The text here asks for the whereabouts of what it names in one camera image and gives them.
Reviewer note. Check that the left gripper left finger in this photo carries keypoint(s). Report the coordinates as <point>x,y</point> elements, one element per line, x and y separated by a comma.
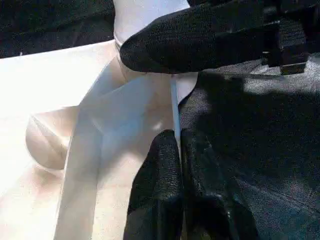
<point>160,190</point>

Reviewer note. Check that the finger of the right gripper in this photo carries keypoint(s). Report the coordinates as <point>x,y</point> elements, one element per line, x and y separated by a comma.
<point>195,40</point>

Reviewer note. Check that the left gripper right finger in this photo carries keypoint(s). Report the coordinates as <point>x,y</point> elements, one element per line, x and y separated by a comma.
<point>212,200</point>

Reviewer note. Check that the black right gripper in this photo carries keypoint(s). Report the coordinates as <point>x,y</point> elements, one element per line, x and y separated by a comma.
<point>295,32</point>

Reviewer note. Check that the white plastic table leg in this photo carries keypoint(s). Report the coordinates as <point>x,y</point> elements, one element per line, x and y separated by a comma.
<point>135,17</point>

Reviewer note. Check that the white plastic table top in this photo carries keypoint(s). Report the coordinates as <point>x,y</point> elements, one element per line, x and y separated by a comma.
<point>75,87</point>

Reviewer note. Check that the black plastic table mat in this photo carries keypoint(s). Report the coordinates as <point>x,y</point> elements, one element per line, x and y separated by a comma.
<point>262,137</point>

